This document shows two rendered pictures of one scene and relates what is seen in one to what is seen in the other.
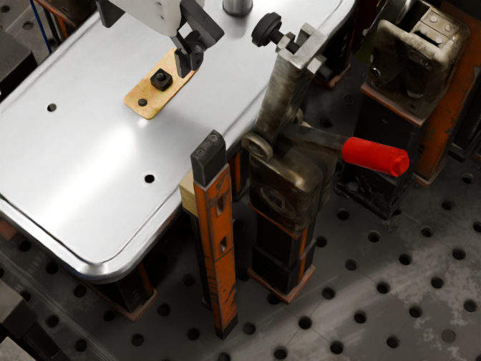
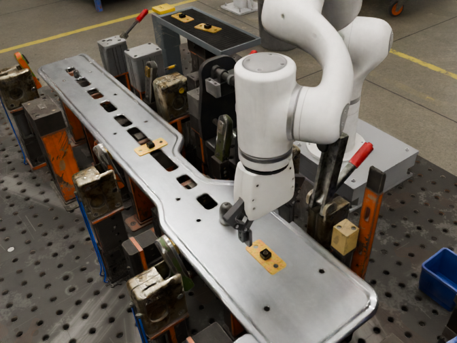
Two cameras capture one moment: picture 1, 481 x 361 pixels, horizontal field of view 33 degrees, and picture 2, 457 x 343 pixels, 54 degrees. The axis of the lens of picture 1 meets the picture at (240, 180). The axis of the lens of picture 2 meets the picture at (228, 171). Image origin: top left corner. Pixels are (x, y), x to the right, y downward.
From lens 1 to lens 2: 0.72 m
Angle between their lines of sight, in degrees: 48
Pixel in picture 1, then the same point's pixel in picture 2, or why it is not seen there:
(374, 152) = (363, 151)
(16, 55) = (216, 330)
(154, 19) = (289, 192)
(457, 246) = not seen: hidden behind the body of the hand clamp
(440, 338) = not seen: hidden behind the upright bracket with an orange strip
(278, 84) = (339, 156)
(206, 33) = (301, 178)
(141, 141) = (298, 271)
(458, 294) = not seen: hidden behind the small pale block
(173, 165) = (315, 260)
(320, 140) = (343, 175)
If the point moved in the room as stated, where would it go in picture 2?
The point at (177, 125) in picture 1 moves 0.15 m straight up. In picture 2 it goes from (292, 254) to (296, 196)
